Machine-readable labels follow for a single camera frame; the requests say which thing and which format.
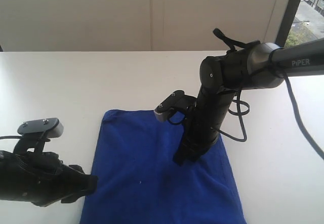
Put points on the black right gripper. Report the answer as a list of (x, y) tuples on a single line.
[(206, 119)]

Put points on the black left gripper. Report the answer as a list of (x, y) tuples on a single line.
[(43, 179)]

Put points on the blue terry towel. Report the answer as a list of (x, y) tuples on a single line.
[(138, 182)]

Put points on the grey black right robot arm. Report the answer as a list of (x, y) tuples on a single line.
[(262, 66)]

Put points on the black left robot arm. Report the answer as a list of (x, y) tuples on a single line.
[(8, 176)]

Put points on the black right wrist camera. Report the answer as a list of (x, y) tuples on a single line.
[(177, 101)]

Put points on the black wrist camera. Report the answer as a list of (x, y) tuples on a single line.
[(34, 134), (177, 101)]

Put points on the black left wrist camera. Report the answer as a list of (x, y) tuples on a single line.
[(34, 134)]

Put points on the dark window frame post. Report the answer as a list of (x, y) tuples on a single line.
[(287, 20)]

